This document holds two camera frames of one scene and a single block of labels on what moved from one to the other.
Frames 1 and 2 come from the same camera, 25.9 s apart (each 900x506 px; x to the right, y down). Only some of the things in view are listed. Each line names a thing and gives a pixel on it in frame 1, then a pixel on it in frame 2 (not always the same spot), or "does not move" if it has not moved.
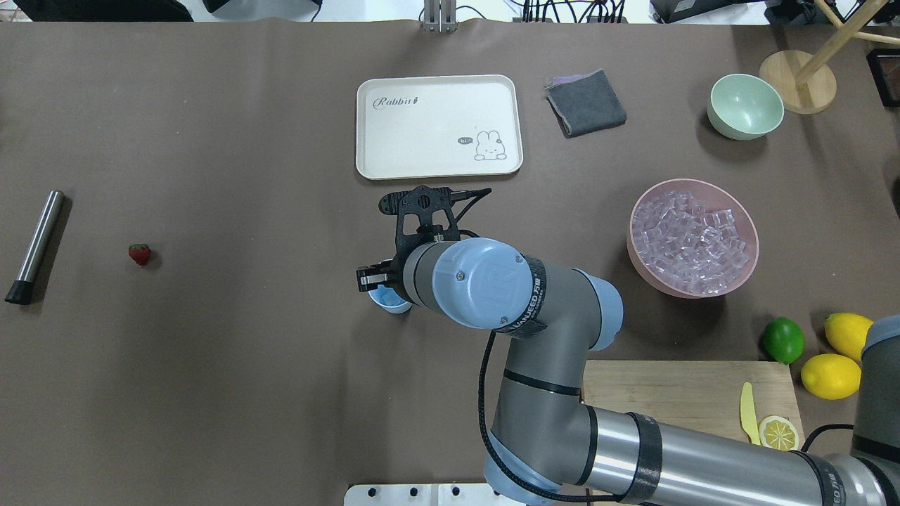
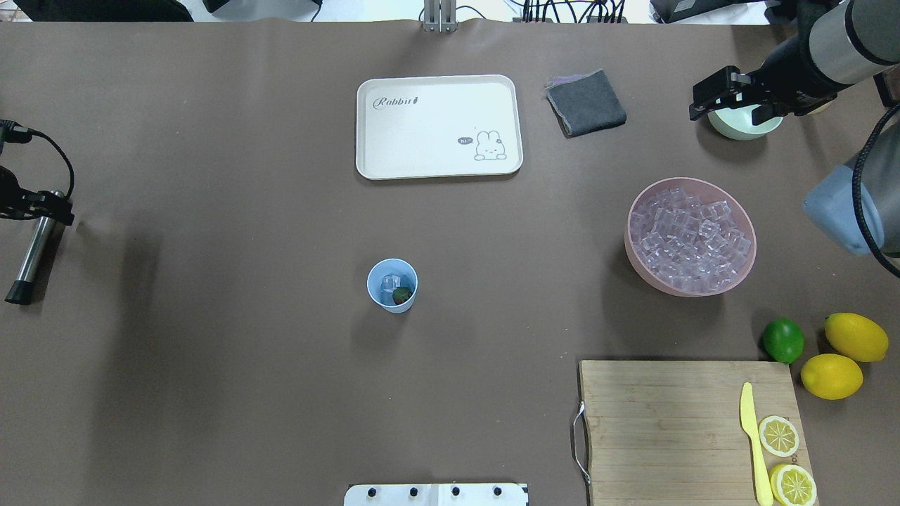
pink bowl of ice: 691,238 does not move
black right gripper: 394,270 -> 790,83
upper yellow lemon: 847,333 does not move
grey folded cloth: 585,102 does not move
